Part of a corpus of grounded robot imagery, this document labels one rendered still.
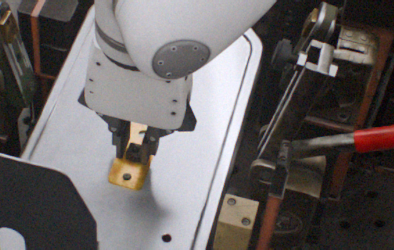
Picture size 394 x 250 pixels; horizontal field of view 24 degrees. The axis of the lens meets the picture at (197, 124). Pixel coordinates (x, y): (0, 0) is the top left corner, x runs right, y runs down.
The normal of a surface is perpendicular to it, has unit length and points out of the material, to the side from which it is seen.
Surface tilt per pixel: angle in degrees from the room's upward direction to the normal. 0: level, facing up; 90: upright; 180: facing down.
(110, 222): 0
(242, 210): 0
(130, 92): 91
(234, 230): 90
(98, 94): 92
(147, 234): 0
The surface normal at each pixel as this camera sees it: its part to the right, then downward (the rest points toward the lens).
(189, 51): 0.26, 0.75
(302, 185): 0.08, -0.62
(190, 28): 0.04, 0.58
